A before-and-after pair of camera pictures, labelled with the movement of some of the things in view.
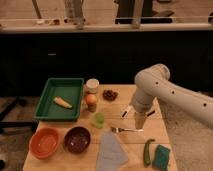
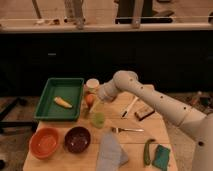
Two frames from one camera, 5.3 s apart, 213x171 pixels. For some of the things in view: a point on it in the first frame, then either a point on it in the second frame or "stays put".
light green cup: [99, 119] stays put
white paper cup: [92, 85] stays put
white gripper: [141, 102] -> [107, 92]
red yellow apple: [91, 99] stays put
